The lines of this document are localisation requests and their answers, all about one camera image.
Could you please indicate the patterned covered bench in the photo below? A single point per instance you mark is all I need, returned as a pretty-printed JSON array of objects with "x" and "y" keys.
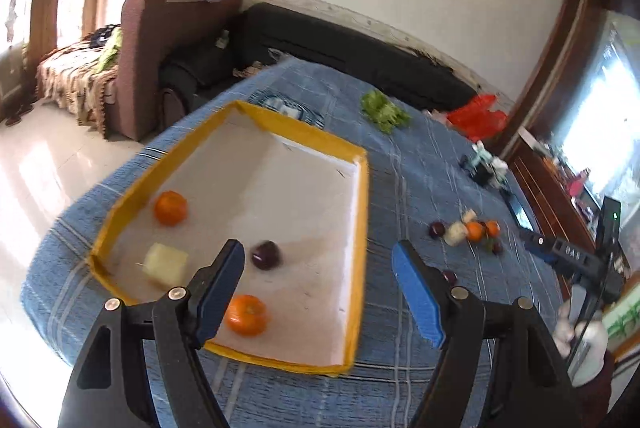
[{"x": 70, "y": 78}]

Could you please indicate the person's right hand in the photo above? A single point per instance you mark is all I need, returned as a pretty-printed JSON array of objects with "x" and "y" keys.
[{"x": 562, "y": 333}]

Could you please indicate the red plastic bag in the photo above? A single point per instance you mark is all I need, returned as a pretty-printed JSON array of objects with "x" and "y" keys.
[{"x": 475, "y": 116}]

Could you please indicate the blue plaid tablecloth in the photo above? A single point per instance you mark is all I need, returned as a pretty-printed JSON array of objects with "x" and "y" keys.
[{"x": 415, "y": 178}]

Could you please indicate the brown armchair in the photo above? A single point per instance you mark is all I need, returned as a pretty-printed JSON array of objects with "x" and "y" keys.
[{"x": 145, "y": 58}]

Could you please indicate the black phone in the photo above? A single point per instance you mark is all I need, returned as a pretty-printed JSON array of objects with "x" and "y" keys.
[{"x": 520, "y": 210}]

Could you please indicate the wooden cabinet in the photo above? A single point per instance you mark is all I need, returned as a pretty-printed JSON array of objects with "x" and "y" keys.
[{"x": 545, "y": 193}]

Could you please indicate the person's right forearm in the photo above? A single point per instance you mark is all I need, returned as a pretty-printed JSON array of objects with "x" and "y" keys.
[{"x": 597, "y": 400}]

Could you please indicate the pale yellow cake cube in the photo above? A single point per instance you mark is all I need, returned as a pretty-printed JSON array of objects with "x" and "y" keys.
[{"x": 165, "y": 264}]

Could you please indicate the dark clothing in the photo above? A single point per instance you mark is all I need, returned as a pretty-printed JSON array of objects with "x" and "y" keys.
[{"x": 97, "y": 37}]

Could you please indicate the black leather sofa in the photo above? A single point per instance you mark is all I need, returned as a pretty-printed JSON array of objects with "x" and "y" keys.
[{"x": 325, "y": 43}]

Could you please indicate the green leaf lettuce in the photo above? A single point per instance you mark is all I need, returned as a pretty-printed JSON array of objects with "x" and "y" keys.
[{"x": 385, "y": 111}]

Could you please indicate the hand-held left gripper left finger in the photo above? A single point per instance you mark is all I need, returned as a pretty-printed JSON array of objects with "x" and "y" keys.
[{"x": 215, "y": 303}]

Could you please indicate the wooden door frame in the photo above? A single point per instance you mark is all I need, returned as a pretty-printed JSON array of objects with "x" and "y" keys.
[{"x": 565, "y": 48}]

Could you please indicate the yellow-edged cardboard tray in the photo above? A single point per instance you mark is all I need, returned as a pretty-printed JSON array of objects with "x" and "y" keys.
[{"x": 280, "y": 188}]

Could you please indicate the dark shoes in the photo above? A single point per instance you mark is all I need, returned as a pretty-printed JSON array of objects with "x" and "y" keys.
[{"x": 17, "y": 114}]

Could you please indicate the black and white clip gadget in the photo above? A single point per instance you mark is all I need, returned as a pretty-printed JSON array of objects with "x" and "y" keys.
[{"x": 482, "y": 168}]

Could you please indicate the green cloth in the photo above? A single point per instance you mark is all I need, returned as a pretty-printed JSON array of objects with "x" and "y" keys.
[{"x": 110, "y": 51}]

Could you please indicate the brown bag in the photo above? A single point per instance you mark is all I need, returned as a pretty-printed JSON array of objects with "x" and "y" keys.
[{"x": 172, "y": 108}]

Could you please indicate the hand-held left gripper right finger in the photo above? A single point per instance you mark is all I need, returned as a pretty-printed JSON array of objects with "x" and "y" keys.
[{"x": 417, "y": 293}]

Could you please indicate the small white bottle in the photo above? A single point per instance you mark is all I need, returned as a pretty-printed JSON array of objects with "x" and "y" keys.
[{"x": 221, "y": 41}]

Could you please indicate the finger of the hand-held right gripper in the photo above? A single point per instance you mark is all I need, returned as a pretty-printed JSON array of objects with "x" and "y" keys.
[{"x": 560, "y": 252}]

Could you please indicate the patterned cloth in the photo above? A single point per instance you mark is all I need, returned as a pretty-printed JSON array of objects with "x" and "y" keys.
[{"x": 250, "y": 69}]

